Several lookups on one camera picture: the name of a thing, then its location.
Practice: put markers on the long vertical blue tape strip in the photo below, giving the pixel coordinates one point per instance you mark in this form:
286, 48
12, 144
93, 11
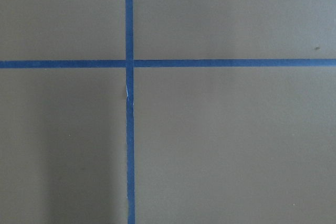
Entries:
129, 71

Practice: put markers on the brown paper table cover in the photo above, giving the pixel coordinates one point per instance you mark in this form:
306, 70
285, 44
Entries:
212, 145

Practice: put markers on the long horizontal blue tape strip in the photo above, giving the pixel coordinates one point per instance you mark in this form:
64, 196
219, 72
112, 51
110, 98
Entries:
46, 64

